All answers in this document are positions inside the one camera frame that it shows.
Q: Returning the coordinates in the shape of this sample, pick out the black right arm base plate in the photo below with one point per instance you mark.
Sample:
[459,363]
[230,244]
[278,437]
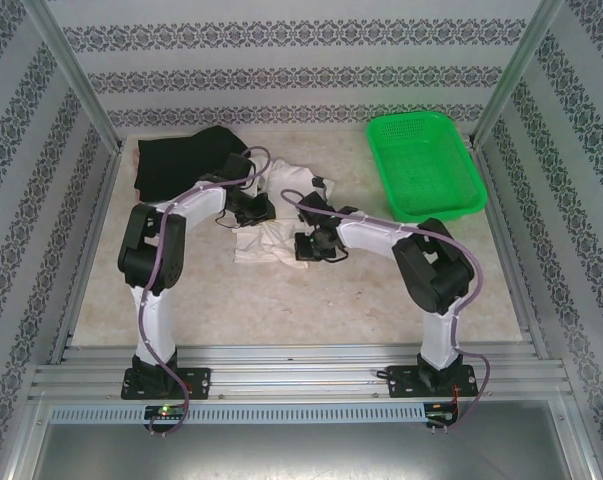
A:
[401,382]

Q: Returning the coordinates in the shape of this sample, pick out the aluminium side rail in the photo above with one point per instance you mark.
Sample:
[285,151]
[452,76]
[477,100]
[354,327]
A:
[88,250]

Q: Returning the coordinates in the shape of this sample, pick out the black t-shirt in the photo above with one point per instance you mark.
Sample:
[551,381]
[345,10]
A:
[176,160]

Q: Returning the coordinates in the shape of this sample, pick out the aluminium corner post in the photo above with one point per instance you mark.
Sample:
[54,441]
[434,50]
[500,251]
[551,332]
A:
[518,65]
[76,75]

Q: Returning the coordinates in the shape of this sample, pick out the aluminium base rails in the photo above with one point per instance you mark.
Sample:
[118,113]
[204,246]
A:
[291,375]

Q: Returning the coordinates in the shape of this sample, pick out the green plastic mesh basket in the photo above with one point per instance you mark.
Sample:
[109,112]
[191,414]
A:
[421,165]

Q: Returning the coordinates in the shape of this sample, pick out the white t-shirt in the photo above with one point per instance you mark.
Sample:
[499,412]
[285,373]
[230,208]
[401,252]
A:
[261,245]

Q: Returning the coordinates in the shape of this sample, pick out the grey metal front panel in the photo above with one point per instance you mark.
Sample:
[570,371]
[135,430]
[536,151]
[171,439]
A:
[301,450]

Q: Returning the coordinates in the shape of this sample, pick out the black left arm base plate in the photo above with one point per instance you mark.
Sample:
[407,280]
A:
[198,382]

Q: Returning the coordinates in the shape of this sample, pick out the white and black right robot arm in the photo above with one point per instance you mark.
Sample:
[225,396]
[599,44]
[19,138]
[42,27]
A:
[441,340]

